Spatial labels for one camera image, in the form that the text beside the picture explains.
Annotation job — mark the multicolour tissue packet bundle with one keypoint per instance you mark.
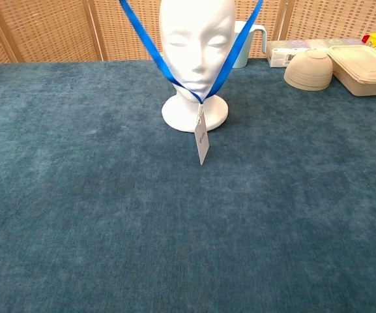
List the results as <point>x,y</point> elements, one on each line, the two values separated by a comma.
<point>279,52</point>

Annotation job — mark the beige upturned bowl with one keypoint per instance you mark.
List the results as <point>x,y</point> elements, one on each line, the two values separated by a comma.
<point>308,71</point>

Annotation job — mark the white ID badge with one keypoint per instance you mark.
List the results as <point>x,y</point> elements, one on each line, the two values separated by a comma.
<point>202,140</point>

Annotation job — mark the white foam mannequin head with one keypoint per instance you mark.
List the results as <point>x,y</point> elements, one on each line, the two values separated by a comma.
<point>195,49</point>

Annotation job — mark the beige lidded lunch box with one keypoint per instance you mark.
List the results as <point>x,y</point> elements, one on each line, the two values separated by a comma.
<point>363,71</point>

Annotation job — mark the wicker folding screen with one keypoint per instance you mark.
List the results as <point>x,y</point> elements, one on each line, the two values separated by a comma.
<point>44,29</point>

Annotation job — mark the dark teal table cloth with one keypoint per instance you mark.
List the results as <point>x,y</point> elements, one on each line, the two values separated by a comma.
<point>109,212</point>

